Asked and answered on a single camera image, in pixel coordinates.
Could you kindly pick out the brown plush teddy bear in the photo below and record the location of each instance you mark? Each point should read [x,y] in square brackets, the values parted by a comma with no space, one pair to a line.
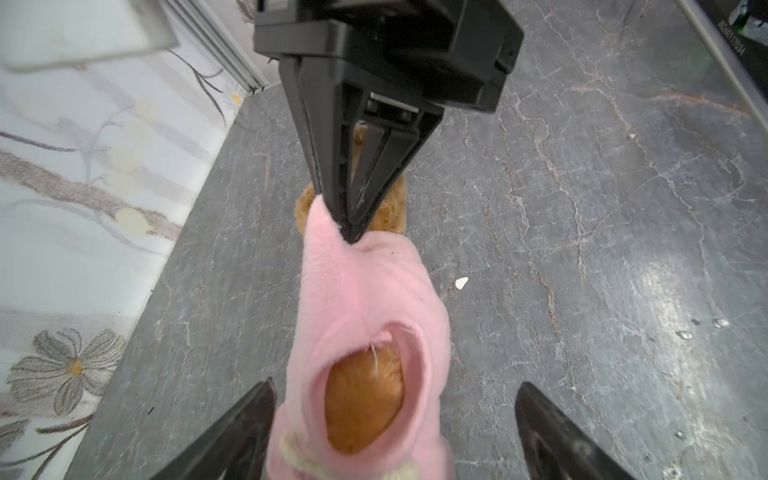
[364,390]

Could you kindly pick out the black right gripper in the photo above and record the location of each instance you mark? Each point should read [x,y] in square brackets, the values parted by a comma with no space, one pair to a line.
[453,53]

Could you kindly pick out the pink bear hoodie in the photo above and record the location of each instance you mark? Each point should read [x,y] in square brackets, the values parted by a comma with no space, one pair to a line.
[365,296]

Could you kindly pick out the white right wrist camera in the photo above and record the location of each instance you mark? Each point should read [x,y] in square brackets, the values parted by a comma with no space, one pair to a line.
[39,35]

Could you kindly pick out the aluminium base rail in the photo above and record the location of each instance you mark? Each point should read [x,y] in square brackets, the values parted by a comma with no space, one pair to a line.
[735,34]

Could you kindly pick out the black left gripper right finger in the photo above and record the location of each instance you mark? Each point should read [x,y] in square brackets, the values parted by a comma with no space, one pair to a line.
[556,448]

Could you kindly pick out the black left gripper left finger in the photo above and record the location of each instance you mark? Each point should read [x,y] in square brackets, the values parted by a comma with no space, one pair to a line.
[233,447]

